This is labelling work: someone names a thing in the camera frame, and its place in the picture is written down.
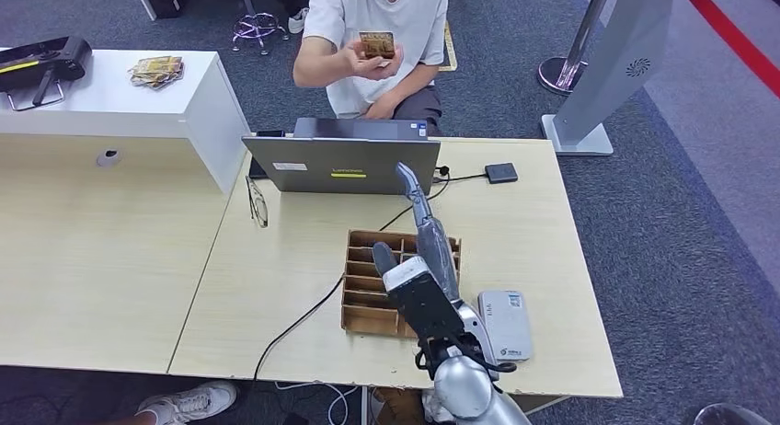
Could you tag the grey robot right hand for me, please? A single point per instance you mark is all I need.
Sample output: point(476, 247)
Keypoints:
point(439, 251)

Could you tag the person's right hand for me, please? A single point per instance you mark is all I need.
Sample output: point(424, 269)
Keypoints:
point(372, 69)

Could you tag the person's left hand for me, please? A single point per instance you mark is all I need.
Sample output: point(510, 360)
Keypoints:
point(379, 111)

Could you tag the gold room key card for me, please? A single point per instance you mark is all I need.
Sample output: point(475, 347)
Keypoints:
point(376, 44)

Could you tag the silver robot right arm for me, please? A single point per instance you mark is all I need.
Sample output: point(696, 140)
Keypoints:
point(463, 389)

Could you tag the person's right forearm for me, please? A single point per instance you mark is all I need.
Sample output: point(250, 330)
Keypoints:
point(317, 66)

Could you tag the person's left forearm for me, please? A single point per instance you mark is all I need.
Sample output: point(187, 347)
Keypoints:
point(411, 87)

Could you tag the person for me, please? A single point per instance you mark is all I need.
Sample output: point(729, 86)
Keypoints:
point(414, 20)

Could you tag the wooden card organizer box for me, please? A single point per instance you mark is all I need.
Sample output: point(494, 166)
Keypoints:
point(365, 318)

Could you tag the white card reader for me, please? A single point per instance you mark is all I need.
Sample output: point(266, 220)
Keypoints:
point(506, 325)

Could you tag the grey laptop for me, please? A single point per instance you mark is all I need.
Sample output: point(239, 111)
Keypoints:
point(317, 166)

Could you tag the small dark square hub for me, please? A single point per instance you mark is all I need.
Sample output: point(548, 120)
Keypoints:
point(501, 173)

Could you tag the chrome stool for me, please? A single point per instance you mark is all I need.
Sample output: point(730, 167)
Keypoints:
point(250, 8)

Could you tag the black-rimmed eyeglasses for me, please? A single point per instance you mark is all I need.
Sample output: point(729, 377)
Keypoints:
point(260, 210)

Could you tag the white crumpled bag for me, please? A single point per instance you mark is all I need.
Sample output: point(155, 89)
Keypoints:
point(429, 408)

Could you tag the brown box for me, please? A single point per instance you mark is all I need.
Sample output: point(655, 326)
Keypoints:
point(396, 410)

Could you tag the white desk leg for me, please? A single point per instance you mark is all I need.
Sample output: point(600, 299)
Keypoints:
point(365, 407)

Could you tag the stack of gold cards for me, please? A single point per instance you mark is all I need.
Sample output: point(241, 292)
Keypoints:
point(157, 72)

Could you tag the silver kiosk stand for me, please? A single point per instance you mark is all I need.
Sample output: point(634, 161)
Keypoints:
point(609, 63)

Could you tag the white cabinet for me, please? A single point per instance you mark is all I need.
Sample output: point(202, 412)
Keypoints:
point(122, 105)

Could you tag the grey round desk grommet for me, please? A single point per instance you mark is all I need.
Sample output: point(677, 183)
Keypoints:
point(110, 158)

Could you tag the large white sneaker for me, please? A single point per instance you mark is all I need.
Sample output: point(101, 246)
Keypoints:
point(189, 403)

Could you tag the clear round object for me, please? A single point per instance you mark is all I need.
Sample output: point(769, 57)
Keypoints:
point(731, 416)

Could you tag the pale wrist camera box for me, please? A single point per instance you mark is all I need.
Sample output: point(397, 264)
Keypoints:
point(420, 306)

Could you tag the chrome stanchion post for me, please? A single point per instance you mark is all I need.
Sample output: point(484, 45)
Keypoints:
point(557, 75)

